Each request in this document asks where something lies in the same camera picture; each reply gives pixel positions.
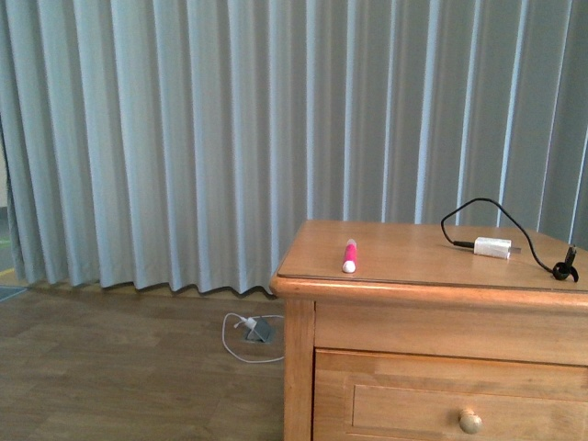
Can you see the wooden drawer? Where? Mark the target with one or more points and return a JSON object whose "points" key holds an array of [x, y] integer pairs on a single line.
{"points": [[373, 396]]}

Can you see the white USB charger block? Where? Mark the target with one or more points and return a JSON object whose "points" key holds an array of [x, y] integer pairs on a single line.
{"points": [[495, 247]]}

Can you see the grey pleated curtain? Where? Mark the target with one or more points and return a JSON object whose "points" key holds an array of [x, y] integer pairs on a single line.
{"points": [[184, 142]]}

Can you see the wooden nightstand cabinet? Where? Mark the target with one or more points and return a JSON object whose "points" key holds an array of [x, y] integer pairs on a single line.
{"points": [[415, 294]]}

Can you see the white plug in floor outlet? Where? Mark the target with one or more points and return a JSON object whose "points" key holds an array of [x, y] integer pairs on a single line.
{"points": [[250, 323]]}

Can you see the grey floor mat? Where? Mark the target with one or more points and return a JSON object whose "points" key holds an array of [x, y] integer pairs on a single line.
{"points": [[9, 292]]}

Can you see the pink marker white cap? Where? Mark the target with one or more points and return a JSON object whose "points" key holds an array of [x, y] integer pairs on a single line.
{"points": [[350, 257]]}

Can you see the grey floor outlet box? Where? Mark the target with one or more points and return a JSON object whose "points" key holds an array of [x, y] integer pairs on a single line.
{"points": [[262, 333]]}

